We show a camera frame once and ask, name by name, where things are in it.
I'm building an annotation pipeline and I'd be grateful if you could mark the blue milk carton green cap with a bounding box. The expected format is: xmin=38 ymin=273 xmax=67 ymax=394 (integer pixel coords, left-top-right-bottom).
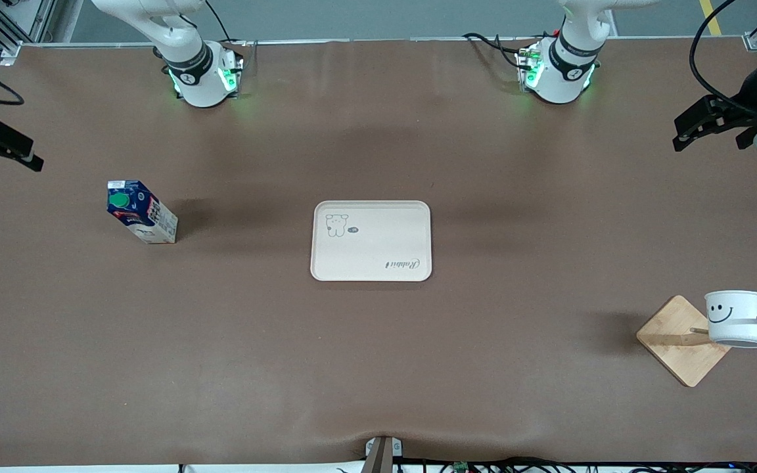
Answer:
xmin=107 ymin=180 xmax=179 ymax=244

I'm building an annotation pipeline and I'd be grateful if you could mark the cream plastic tray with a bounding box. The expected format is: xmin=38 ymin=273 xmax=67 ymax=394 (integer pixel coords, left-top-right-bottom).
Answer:
xmin=310 ymin=200 xmax=432 ymax=282

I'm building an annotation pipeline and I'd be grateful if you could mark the wooden mug tree rack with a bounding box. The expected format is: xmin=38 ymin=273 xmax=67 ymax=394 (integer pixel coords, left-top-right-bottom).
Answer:
xmin=636 ymin=294 xmax=757 ymax=388

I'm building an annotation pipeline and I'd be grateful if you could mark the white smiley cup black handle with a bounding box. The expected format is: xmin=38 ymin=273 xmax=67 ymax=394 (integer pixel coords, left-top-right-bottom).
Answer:
xmin=704 ymin=290 xmax=757 ymax=349

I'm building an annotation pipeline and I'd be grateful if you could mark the black cable at arm base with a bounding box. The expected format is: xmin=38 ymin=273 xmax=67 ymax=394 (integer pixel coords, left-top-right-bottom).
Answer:
xmin=463 ymin=32 xmax=525 ymax=66

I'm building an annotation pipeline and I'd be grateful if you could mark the metal table edge bracket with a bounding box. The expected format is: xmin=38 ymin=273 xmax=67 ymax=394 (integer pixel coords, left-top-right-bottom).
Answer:
xmin=364 ymin=436 xmax=403 ymax=473

